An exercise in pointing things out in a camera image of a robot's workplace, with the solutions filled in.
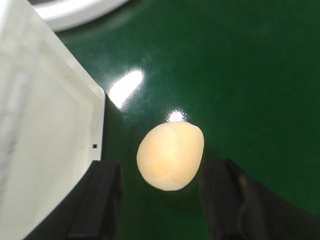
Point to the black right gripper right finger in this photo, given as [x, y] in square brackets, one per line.
[238, 207]

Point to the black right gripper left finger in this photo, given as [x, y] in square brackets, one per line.
[90, 210]

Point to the white Totelife plastic crate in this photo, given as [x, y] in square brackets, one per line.
[51, 115]

